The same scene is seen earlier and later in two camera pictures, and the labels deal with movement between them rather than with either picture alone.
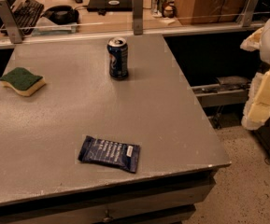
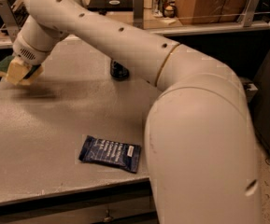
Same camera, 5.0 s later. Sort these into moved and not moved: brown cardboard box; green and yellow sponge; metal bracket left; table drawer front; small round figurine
Moved: green and yellow sponge
Not moved: metal bracket left; table drawer front; small round figurine; brown cardboard box
